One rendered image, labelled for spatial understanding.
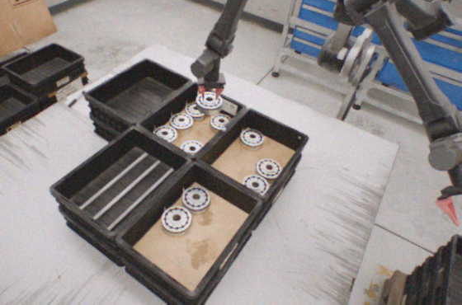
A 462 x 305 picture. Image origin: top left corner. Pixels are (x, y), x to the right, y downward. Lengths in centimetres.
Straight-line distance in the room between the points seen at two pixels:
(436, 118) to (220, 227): 72
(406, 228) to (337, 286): 132
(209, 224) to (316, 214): 49
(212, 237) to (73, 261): 50
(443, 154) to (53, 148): 147
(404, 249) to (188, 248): 165
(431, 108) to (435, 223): 183
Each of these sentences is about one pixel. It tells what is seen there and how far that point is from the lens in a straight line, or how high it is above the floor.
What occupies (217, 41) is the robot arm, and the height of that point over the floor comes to 131.
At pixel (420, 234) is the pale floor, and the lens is 262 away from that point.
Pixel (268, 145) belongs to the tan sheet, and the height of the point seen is 83.
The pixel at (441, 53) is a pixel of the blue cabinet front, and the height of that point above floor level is 70.
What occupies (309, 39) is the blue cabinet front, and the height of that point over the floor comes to 46.
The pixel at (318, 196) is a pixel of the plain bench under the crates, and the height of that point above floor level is 70.
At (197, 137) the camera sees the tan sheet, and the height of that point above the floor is 83.
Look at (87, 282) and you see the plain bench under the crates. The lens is 129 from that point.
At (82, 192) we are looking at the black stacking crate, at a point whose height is 83.
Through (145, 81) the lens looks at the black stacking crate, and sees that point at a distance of 178.
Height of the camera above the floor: 186
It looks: 47 degrees down
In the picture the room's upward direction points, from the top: 7 degrees clockwise
